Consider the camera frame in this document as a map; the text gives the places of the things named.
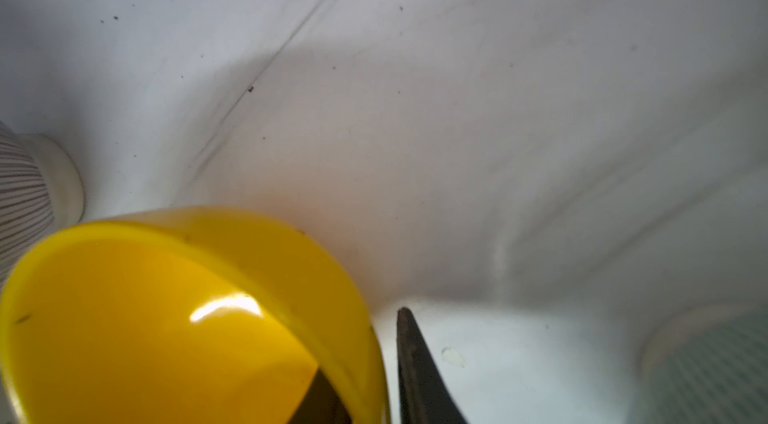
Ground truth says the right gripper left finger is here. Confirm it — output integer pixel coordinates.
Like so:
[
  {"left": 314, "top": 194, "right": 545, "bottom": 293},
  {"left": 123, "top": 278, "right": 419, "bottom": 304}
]
[{"left": 288, "top": 368, "right": 353, "bottom": 424}]

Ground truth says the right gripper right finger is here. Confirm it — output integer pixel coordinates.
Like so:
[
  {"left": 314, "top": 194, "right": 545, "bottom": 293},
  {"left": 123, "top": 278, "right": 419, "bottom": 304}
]
[{"left": 396, "top": 307, "right": 468, "bottom": 424}]

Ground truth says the yellow plastic bowl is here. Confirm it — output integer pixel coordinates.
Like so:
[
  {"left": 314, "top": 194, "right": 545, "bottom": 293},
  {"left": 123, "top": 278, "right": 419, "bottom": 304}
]
[{"left": 1, "top": 207, "right": 391, "bottom": 423}]

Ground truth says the pale mint green bowl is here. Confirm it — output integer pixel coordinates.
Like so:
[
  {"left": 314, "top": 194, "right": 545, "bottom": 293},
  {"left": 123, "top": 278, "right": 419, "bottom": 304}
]
[{"left": 626, "top": 304, "right": 767, "bottom": 423}]

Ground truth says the pink striped ceramic bowl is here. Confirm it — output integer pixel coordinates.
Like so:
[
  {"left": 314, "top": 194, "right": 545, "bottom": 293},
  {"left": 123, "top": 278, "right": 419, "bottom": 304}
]
[{"left": 1, "top": 124, "right": 85, "bottom": 282}]

